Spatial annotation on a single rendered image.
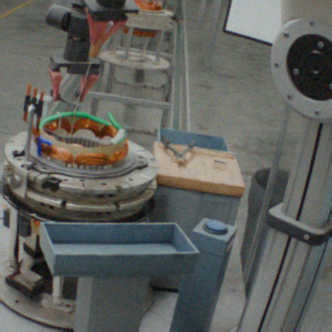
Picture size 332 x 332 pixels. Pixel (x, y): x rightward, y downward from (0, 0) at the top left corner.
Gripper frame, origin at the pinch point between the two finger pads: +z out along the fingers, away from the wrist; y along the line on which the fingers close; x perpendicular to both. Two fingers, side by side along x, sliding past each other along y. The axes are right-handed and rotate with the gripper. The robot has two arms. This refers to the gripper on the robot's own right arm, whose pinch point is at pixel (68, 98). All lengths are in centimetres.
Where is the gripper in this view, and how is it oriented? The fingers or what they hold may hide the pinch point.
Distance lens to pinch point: 145.5
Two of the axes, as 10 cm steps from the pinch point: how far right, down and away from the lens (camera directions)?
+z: -1.9, 8.9, 4.1
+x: 3.5, 4.5, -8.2
